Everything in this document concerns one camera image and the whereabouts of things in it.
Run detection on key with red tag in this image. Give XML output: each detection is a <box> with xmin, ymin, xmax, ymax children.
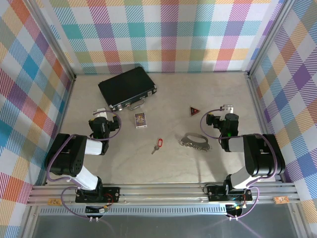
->
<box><xmin>151</xmin><ymin>138</ymin><xmax>165</xmax><ymax>155</ymax></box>

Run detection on playing card box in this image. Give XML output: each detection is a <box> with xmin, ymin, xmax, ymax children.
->
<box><xmin>134</xmin><ymin>113</ymin><xmax>148</xmax><ymax>129</ymax></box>

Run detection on black briefcase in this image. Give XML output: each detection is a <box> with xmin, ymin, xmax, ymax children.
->
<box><xmin>98</xmin><ymin>66</ymin><xmax>158</xmax><ymax>113</ymax></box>

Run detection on black power connector block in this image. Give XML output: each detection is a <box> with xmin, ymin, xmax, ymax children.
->
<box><xmin>226</xmin><ymin>203</ymin><xmax>245</xmax><ymax>214</ymax></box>
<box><xmin>85</xmin><ymin>205</ymin><xmax>109</xmax><ymax>215</ymax></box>

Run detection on grey metal shelf plate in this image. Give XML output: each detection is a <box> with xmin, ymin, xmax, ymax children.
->
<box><xmin>23</xmin><ymin>205</ymin><xmax>307</xmax><ymax>238</ymax></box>

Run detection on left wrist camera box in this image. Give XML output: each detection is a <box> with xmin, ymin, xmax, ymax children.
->
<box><xmin>93</xmin><ymin>108</ymin><xmax>108</xmax><ymax>119</ymax></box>

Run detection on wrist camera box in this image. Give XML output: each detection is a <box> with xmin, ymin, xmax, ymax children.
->
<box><xmin>93</xmin><ymin>108</ymin><xmax>108</xmax><ymax>119</ymax></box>
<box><xmin>221</xmin><ymin>104</ymin><xmax>235</xmax><ymax>115</ymax></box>

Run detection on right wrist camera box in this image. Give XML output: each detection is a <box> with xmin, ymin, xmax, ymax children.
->
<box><xmin>221</xmin><ymin>104</ymin><xmax>235</xmax><ymax>115</ymax></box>

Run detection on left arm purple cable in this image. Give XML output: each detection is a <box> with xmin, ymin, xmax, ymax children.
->
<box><xmin>46</xmin><ymin>110</ymin><xmax>122</xmax><ymax>221</ymax></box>

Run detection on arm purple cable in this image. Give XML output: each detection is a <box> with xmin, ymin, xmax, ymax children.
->
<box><xmin>46</xmin><ymin>110</ymin><xmax>122</xmax><ymax>221</ymax></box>
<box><xmin>200</xmin><ymin>106</ymin><xmax>279</xmax><ymax>221</ymax></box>

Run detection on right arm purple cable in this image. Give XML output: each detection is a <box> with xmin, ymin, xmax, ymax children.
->
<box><xmin>200</xmin><ymin>106</ymin><xmax>279</xmax><ymax>221</ymax></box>

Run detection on aluminium side rail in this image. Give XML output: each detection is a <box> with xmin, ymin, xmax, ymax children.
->
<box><xmin>244</xmin><ymin>71</ymin><xmax>284</xmax><ymax>183</ymax></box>
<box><xmin>43</xmin><ymin>75</ymin><xmax>76</xmax><ymax>186</ymax></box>

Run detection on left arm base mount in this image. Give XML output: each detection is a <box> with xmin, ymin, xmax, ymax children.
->
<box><xmin>75</xmin><ymin>187</ymin><xmax>121</xmax><ymax>203</ymax></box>

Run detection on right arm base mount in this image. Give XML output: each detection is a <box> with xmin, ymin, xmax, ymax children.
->
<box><xmin>207</xmin><ymin>184</ymin><xmax>253</xmax><ymax>202</ymax></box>

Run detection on aluminium front rail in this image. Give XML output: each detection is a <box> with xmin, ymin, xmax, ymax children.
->
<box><xmin>27</xmin><ymin>183</ymin><xmax>302</xmax><ymax>206</ymax></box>

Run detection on perforated metal cable duct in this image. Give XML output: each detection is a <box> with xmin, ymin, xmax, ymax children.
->
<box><xmin>39</xmin><ymin>207</ymin><xmax>230</xmax><ymax>216</ymax></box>

